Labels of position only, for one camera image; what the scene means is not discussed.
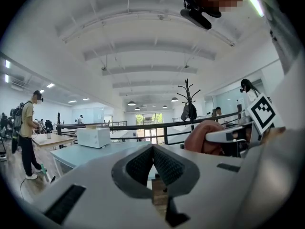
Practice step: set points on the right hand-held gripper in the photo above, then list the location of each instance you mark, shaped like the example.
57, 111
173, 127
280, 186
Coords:
261, 113

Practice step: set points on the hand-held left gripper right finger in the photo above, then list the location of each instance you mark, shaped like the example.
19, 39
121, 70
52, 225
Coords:
209, 194

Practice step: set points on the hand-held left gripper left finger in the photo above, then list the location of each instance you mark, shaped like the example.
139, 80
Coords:
119, 175

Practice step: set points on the person's right forearm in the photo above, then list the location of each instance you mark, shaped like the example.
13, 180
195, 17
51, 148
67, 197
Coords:
277, 130

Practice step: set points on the dark hanging bag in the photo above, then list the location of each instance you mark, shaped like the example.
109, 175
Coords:
190, 112

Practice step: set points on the black coat rack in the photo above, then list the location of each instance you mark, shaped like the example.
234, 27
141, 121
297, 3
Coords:
188, 96

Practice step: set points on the black metal railing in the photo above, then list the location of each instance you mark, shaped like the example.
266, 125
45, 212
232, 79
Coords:
143, 127

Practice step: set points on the wooden table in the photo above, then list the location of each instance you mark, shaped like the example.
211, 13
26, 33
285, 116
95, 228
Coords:
52, 141

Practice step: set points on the white cup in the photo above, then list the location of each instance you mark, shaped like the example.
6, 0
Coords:
49, 136

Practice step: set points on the person's grey sweater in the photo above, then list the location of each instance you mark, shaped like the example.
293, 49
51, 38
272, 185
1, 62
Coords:
293, 92

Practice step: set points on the ceiling strip light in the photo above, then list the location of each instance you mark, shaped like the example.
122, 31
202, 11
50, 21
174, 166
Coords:
256, 5

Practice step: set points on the black head-mounted camera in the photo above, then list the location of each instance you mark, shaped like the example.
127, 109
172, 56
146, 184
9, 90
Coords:
197, 18

